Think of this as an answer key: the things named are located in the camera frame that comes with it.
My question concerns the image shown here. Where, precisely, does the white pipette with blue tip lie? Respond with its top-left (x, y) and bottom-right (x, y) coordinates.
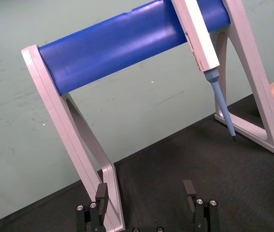
top-left (170, 0), bottom-right (237, 143)

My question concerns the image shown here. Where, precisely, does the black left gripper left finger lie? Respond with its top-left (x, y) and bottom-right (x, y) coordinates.
top-left (76, 182), bottom-right (109, 232)

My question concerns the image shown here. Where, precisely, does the white and blue pipette stand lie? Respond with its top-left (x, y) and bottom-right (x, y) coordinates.
top-left (21, 0), bottom-right (274, 232)

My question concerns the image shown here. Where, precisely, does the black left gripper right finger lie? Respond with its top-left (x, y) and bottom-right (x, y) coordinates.
top-left (183, 179), bottom-right (219, 232)

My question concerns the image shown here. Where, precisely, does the black table cloth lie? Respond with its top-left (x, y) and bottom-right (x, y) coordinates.
top-left (0, 93), bottom-right (274, 232)

